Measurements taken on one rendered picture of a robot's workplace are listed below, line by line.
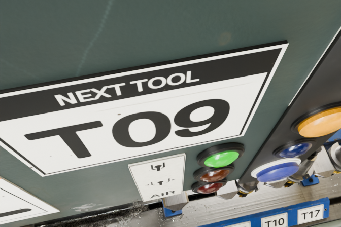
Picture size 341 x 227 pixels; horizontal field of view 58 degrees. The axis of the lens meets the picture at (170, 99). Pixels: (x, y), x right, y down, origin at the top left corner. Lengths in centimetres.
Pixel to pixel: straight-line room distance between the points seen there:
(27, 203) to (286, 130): 15
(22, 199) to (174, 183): 9
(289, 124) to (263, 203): 87
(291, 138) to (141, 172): 8
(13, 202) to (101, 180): 5
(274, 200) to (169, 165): 88
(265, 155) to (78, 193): 12
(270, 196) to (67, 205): 87
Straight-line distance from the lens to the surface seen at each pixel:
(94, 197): 21
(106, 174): 17
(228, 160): 17
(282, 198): 105
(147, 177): 19
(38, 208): 22
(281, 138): 18
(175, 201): 67
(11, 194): 18
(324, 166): 77
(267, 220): 97
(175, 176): 20
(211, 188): 23
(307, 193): 108
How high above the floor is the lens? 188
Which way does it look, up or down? 60 degrees down
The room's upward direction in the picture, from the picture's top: 1 degrees counter-clockwise
